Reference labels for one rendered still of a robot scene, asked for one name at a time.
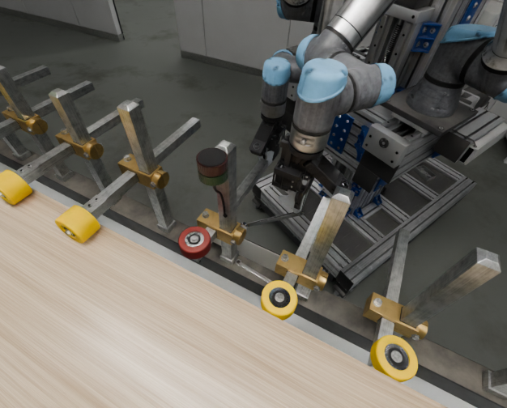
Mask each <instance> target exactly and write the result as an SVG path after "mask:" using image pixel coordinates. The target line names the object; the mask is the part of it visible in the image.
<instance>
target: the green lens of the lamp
mask: <svg viewBox="0 0 507 408"><path fill-rule="evenodd" d="M198 177H199V180H200V181H201V182H202V183H203V184H205V185H210V186H216V185H221V184H223V183H224V182H225V181H226V180H227V179H228V169H227V171H226V172H225V173H224V174H222V175H221V176H216V177H209V176H204V175H203V174H201V173H200V172H199V171H198Z"/></svg>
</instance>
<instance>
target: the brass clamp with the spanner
mask: <svg viewBox="0 0 507 408"><path fill-rule="evenodd" d="M205 211H207V212H208V213H209V217H208V218H206V219H204V218H203V217H202V213H201V214H200V216H199V217H198V218H197V224H198V227H203V228H205V229H206V228H207V227H209V228H211V229H213V230H215V231H216V238H217V239H219V240H222V241H223V242H225V243H227V244H230V245H235V244H237V245H240V244H241V243H242V241H243V240H244V238H245V235H246V229H244V228H243V227H241V224H240V223H238V222H236V226H235V227H234V228H233V230H232V232H231V233H230V232H227V231H225V230H224V229H222V228H220V227H219V214H218V213H216V212H214V211H212V210H209V209H207V208H206V209H205Z"/></svg>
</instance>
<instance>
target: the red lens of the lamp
mask: <svg viewBox="0 0 507 408"><path fill-rule="evenodd" d="M204 150H206V149H204ZM204 150H202V151H204ZM220 150H221V149H220ZM221 151H223V150H221ZM200 152H201V151H200ZM200 152H199V153H200ZM199 153H198V154H197V156H196V161H197V167H198V171H199V172H200V173H201V174H203V175H204V176H220V175H222V174H224V173H225V172H226V171H227V169H228V155H227V154H226V152H225V151H224V153H225V155H226V160H225V161H224V163H223V164H221V165H220V166H217V167H206V166H203V165H201V164H200V163H199V162H198V155H199Z"/></svg>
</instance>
